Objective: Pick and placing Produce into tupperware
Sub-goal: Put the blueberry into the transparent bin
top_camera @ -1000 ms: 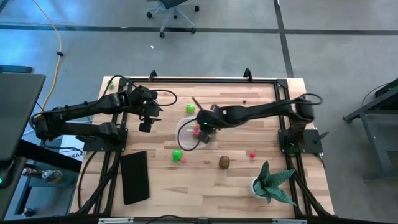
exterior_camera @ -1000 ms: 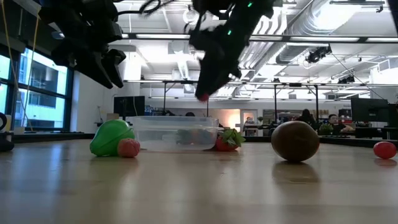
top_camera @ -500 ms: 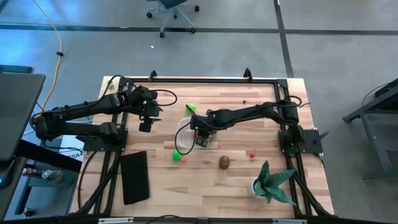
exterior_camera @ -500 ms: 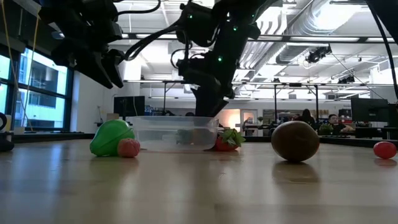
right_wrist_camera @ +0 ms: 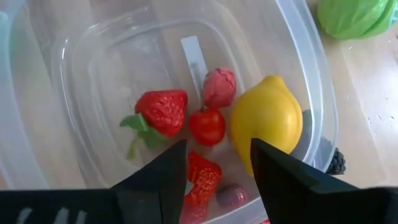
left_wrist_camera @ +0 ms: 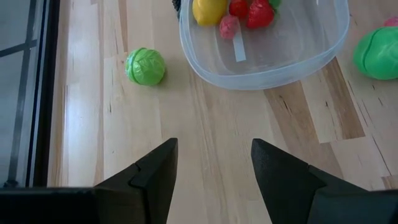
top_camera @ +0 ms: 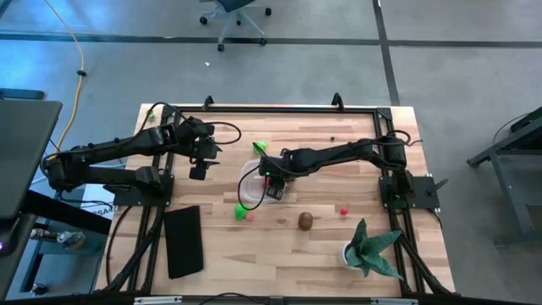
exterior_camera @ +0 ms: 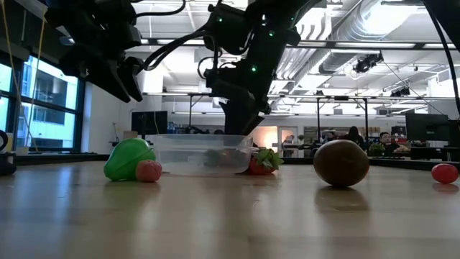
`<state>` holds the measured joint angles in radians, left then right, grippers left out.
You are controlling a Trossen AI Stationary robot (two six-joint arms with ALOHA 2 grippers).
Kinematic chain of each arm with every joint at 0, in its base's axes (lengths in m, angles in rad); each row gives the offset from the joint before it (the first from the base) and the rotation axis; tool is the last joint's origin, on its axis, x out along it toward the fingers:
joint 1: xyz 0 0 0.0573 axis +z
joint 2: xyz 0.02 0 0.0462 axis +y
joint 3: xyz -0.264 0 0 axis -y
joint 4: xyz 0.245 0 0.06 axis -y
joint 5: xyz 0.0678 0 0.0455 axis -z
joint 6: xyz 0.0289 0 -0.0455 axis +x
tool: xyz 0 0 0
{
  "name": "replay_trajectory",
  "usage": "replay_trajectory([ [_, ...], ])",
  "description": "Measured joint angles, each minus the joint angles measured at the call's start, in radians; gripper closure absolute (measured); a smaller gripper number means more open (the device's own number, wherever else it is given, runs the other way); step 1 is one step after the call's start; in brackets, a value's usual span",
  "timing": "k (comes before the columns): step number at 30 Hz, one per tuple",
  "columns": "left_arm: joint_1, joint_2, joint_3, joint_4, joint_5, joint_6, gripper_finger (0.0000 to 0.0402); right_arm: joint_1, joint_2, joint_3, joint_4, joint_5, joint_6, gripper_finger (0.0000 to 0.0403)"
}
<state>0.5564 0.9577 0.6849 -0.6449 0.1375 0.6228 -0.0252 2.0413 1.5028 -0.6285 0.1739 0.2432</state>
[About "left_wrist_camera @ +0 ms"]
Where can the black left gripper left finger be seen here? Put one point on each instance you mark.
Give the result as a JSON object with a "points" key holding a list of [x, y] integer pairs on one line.
{"points": [[146, 193]]}

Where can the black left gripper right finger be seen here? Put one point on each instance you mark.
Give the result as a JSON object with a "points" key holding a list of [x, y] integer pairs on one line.
{"points": [[289, 193]]}

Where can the clear plastic tupperware container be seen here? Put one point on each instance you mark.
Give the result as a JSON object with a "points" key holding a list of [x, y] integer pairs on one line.
{"points": [[280, 62]]}

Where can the green toy bell pepper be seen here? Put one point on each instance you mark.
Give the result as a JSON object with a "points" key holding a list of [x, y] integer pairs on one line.
{"points": [[379, 54]]}

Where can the pink toy raspberry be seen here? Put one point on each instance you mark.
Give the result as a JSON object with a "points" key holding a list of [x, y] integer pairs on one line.
{"points": [[229, 27], [392, 22]]}

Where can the red toy strawberry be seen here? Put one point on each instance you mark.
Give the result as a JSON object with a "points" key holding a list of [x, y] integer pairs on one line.
{"points": [[259, 15]]}

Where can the black toy blackberry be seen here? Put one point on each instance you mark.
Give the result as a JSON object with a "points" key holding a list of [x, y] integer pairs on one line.
{"points": [[176, 6]]}

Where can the red toy tomato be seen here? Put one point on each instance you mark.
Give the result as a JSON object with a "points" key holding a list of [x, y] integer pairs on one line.
{"points": [[238, 7]]}

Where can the light green toy cabbage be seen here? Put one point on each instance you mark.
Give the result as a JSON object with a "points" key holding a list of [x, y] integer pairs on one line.
{"points": [[146, 67]]}

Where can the black aluminium table frame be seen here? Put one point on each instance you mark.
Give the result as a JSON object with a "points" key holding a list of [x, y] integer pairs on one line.
{"points": [[46, 93]]}

